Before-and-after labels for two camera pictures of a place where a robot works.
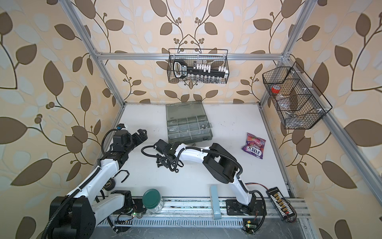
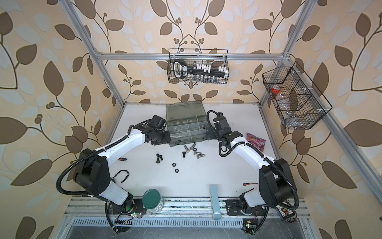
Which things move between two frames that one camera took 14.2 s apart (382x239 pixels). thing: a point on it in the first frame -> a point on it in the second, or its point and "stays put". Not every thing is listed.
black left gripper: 139,141 -> 166,140
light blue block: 217,214 stays put
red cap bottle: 275,89 stays put
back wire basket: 198,66 stays put
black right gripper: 162,161 -> 212,135
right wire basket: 300,104 stays put
